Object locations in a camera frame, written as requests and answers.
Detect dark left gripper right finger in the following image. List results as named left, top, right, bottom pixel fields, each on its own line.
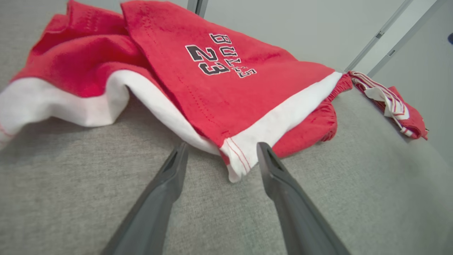
left=257, top=142, right=351, bottom=255

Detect red white-striped long pants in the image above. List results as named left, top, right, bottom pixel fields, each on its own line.
left=348, top=70, right=429, bottom=141

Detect grey metal wall post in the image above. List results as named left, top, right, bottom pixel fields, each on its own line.
left=187, top=0, right=209, bottom=18

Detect red Bulls 23 shorts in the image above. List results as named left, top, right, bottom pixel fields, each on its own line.
left=0, top=0, right=353, bottom=183

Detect grey metal wall rail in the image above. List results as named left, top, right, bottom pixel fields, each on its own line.
left=367, top=0, right=447, bottom=78
left=344, top=0, right=414, bottom=72

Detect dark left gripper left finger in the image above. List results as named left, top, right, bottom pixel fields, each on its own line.
left=101, top=142, right=189, bottom=255

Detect grey fabric sofa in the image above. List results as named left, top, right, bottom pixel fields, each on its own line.
left=0, top=0, right=453, bottom=255

